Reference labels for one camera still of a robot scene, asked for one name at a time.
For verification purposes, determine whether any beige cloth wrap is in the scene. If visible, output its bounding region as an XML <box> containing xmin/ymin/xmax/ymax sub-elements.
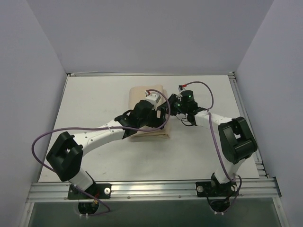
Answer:
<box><xmin>128</xmin><ymin>84</ymin><xmax>171</xmax><ymax>142</ymax></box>

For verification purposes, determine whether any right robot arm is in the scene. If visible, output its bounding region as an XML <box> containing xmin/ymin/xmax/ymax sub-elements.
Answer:
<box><xmin>162</xmin><ymin>90</ymin><xmax>258</xmax><ymax>195</ymax></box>

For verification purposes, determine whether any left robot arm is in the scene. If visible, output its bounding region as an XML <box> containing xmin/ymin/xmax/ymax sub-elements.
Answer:
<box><xmin>46</xmin><ymin>100</ymin><xmax>170</xmax><ymax>198</ymax></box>

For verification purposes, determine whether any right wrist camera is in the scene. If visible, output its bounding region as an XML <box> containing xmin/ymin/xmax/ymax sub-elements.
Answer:
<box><xmin>178</xmin><ymin>85</ymin><xmax>186</xmax><ymax>94</ymax></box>

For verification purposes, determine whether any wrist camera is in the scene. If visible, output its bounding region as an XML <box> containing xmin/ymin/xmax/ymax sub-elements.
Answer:
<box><xmin>178</xmin><ymin>85</ymin><xmax>186</xmax><ymax>94</ymax></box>
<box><xmin>144</xmin><ymin>90</ymin><xmax>161</xmax><ymax>107</ymax></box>

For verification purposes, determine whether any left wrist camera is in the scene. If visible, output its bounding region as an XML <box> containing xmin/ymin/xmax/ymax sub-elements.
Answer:
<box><xmin>144</xmin><ymin>90</ymin><xmax>161</xmax><ymax>107</ymax></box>

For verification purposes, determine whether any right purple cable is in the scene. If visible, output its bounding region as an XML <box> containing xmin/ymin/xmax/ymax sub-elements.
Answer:
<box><xmin>183</xmin><ymin>81</ymin><xmax>242</xmax><ymax>215</ymax></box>

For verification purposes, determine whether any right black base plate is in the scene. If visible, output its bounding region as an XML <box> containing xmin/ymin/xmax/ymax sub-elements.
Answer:
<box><xmin>195</xmin><ymin>181</ymin><xmax>238</xmax><ymax>198</ymax></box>

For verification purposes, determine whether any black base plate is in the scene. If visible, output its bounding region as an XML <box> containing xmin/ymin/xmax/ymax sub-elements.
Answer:
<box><xmin>195</xmin><ymin>181</ymin><xmax>238</xmax><ymax>198</ymax></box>
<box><xmin>67</xmin><ymin>183</ymin><xmax>112</xmax><ymax>200</ymax></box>

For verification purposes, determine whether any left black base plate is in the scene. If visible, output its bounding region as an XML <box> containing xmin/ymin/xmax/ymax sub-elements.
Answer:
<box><xmin>67</xmin><ymin>183</ymin><xmax>112</xmax><ymax>200</ymax></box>

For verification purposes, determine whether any aluminium front rail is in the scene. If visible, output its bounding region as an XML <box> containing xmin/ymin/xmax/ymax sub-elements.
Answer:
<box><xmin>26</xmin><ymin>178</ymin><xmax>281</xmax><ymax>203</ymax></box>

